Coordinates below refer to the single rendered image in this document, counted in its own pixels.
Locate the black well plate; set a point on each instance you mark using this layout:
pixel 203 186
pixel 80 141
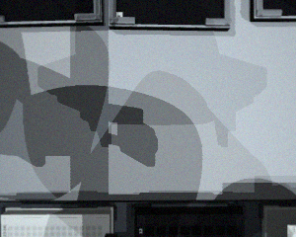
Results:
pixel 189 221

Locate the white deep-well block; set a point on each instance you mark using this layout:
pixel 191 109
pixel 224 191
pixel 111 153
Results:
pixel 278 221

